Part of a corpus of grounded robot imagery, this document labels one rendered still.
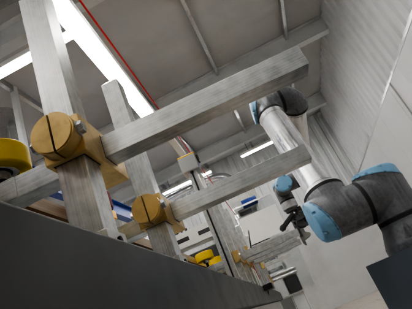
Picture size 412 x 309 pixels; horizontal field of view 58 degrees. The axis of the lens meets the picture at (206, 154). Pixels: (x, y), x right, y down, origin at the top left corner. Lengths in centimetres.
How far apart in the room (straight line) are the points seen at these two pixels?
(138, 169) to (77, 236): 41
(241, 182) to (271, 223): 379
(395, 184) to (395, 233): 15
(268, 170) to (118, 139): 30
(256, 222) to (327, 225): 324
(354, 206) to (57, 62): 100
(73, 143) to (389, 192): 107
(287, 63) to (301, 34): 738
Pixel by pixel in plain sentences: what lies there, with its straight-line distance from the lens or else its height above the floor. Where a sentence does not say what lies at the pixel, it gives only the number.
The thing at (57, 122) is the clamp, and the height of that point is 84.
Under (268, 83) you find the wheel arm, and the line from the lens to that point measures 45.
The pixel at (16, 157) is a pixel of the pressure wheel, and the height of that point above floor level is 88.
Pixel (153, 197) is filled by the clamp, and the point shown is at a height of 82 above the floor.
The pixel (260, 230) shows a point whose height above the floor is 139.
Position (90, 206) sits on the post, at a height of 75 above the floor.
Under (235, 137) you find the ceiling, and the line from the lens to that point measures 1038.
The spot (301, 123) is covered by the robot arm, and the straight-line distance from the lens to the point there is 180.
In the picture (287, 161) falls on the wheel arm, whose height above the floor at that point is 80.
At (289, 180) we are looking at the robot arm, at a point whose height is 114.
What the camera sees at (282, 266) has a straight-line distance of 439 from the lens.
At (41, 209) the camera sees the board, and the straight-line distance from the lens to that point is 69.
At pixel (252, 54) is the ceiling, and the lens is 773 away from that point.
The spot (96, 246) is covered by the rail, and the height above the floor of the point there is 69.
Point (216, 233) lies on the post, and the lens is 137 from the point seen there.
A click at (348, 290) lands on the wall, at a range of 1068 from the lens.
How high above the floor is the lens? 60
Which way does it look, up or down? 24 degrees up
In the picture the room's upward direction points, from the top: 23 degrees counter-clockwise
